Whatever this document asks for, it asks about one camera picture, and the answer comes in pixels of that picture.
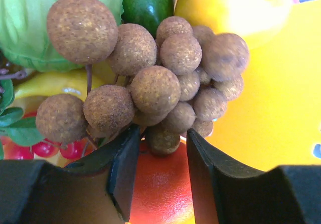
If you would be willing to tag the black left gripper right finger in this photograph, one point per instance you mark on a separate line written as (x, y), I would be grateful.
(224, 190)

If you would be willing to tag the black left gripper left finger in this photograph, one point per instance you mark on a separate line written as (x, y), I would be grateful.
(97, 188)

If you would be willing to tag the orange fruit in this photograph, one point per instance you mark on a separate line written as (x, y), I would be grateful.
(162, 191)

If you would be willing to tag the green cabbage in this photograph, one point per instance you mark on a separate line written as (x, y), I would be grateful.
(24, 38)

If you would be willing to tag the yellow plastic basket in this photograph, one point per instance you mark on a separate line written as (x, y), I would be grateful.
(276, 119)

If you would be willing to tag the red cherry cluster with leaves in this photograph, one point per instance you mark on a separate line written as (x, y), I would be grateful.
(25, 138)

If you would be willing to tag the green grape bunch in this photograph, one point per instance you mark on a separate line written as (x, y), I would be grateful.
(182, 79)

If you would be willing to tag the yellow banana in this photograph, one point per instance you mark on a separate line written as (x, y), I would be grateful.
(30, 93)

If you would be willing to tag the dark green cucumber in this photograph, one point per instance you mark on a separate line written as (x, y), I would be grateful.
(147, 13)

